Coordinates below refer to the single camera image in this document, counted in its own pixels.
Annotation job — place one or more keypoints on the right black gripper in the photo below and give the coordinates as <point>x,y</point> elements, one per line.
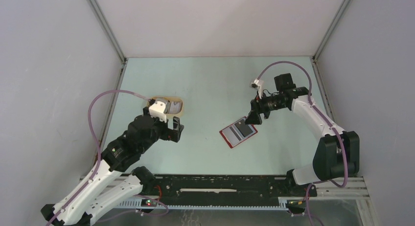
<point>257,104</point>

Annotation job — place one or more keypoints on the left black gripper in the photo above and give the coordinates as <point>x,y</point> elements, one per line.
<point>169,133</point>

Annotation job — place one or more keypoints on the black credit card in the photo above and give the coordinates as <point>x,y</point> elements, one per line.
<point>244,129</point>

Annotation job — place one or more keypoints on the red leather card holder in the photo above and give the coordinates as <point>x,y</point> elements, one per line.
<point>232,136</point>

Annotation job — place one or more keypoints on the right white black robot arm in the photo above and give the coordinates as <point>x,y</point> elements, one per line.
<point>338,151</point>

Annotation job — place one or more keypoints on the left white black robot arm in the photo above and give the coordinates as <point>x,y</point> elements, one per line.
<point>88,202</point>

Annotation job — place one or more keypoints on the white grey credit card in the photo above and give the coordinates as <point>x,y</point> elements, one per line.
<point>174,107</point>

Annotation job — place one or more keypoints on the beige oval tray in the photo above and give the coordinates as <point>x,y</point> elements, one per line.
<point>168,99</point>

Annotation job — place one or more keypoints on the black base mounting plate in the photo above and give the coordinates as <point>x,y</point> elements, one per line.
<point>213,199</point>

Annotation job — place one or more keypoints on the left controller board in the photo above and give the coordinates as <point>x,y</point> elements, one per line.
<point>148,203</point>

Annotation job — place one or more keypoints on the controller board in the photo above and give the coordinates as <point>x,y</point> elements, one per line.
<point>148,203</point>
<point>296,204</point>

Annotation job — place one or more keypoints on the right controller board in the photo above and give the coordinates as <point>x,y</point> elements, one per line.
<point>296,204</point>

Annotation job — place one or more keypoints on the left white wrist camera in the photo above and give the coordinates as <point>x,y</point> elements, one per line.
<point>158,110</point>

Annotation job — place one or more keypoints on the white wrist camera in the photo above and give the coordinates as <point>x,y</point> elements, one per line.
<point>158,110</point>
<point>257,84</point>

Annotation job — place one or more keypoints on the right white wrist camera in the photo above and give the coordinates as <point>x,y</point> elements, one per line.
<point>257,84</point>

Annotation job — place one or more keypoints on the white cable duct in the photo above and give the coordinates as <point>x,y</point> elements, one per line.
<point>132,203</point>

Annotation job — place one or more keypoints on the aluminium frame rail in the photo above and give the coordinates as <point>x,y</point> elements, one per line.
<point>353,189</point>

